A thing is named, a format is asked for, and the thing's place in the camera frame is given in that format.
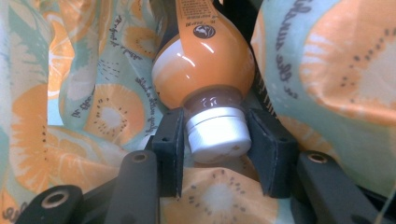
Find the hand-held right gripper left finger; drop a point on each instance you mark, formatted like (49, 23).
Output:
(169, 149)

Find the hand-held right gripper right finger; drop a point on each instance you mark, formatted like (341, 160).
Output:
(275, 155)

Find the orange and teal patterned bag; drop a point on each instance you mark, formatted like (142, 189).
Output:
(93, 109)

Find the orange drink bottle white cap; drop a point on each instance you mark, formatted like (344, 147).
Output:
(202, 62)

